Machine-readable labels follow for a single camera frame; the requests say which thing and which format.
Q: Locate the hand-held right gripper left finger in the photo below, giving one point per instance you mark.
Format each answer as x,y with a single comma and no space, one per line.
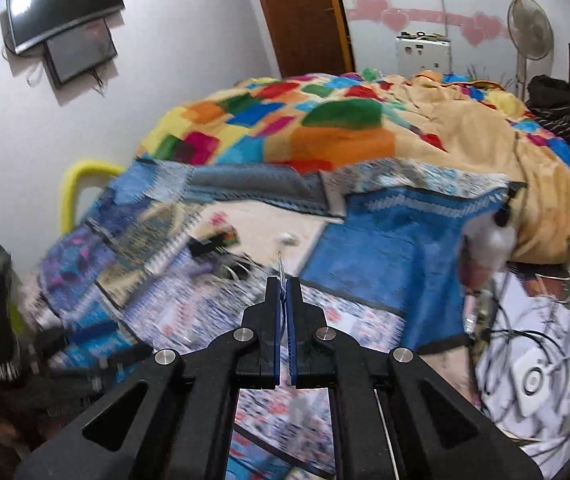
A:
276,340

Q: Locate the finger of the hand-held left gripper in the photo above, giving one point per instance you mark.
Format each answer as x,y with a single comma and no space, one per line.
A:
80,335

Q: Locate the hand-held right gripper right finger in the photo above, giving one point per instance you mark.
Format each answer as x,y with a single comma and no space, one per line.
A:
293,340

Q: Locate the small white crumpled scrap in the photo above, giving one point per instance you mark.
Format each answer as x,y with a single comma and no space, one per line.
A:
287,238

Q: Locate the black rectangular gadget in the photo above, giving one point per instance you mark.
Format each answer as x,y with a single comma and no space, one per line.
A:
207,248

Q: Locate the blue patchwork bedsheet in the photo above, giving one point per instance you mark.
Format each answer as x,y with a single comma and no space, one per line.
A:
390,260

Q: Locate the white plastic bottle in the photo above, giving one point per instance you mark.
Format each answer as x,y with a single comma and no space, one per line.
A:
490,240

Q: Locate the colourful patch blanket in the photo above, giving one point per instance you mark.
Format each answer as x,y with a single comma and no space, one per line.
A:
355,125

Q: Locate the white round-button power adapter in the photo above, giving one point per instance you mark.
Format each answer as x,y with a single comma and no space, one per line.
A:
532,382

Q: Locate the large black curved television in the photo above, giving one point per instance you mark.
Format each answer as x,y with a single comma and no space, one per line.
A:
65,5

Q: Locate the white box appliance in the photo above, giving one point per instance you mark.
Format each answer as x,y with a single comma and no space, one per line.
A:
422,52

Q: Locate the brown wooden door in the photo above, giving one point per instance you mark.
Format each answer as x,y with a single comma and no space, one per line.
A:
305,15

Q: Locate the dark striped clothes pile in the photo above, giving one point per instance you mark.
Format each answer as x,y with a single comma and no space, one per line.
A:
565,105

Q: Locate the white standing fan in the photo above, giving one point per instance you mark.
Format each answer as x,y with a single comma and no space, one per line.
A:
530,27

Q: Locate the yellow bed rail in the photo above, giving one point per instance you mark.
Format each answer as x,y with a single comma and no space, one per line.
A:
81,172

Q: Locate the small black wall monitor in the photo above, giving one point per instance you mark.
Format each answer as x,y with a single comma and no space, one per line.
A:
81,52

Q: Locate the pink heart wall decoration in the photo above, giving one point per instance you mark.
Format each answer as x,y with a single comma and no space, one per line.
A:
377,10
480,27

